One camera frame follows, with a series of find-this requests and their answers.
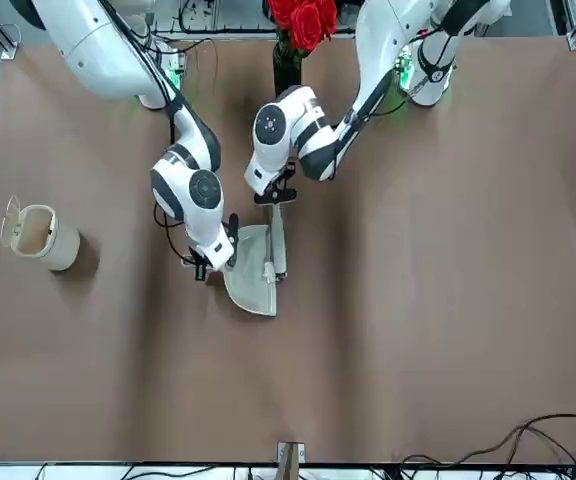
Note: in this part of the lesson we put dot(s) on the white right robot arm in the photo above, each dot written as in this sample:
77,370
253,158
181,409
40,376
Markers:
108,60

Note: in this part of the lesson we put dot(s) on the white brush with black bristles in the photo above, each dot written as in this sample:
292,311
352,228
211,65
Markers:
279,240

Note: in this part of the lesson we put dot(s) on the aluminium post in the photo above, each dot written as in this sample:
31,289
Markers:
290,462

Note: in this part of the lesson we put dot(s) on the white paper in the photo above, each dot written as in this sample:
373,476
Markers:
268,272

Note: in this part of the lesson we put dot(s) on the red roses bunch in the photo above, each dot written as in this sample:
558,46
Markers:
308,22

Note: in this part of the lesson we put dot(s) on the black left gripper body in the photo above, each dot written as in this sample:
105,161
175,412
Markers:
288,197

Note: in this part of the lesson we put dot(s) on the small beige lidded bin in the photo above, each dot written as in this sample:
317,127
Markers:
58,245

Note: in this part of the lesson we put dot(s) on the black vase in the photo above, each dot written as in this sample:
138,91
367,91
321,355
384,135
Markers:
288,70

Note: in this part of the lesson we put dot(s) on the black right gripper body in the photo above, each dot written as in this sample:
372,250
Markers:
200,272

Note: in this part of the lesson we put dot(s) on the pale green dustpan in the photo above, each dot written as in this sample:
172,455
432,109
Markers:
250,282

